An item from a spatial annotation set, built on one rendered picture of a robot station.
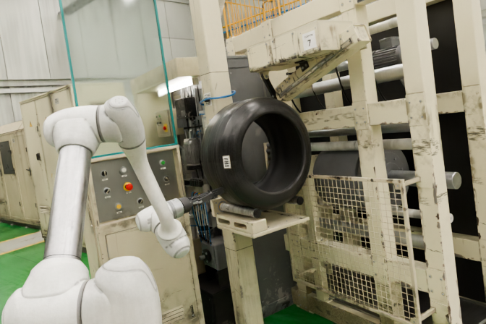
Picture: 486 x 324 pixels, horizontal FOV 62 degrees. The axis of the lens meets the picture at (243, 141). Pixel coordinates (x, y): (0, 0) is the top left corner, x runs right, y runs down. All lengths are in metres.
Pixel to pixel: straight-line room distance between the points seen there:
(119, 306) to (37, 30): 10.77
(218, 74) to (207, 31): 0.24
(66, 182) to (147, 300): 0.45
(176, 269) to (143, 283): 1.46
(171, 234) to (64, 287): 0.62
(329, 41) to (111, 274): 1.44
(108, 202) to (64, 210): 1.13
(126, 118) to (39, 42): 10.21
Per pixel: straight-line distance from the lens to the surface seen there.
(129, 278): 1.13
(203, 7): 2.42
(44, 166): 6.12
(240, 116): 1.96
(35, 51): 11.49
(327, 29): 2.06
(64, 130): 1.46
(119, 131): 1.46
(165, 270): 2.57
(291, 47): 2.16
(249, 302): 2.57
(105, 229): 2.41
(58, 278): 1.22
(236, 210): 2.15
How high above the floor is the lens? 1.36
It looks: 3 degrees down
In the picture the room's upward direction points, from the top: 8 degrees counter-clockwise
